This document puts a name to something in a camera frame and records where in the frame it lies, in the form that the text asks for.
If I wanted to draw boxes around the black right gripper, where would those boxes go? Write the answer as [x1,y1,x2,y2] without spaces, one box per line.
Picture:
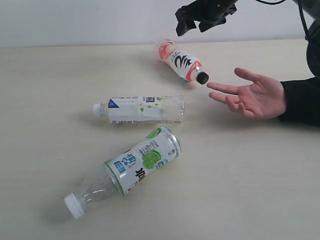
[175,0,237,36]

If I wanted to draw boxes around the pink peach drink bottle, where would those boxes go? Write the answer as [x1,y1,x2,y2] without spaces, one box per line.
[155,38,209,85]

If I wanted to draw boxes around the lime label clear bottle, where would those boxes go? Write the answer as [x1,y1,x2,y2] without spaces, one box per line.
[63,126,182,219]

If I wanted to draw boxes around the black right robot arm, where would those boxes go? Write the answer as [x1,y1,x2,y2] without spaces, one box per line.
[175,0,320,78]

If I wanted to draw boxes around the clear bottle blue white label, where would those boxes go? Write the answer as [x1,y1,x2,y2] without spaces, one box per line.
[92,95,185,124]

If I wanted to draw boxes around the person's open bare hand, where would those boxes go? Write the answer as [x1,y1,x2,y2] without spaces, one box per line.
[207,67,287,120]

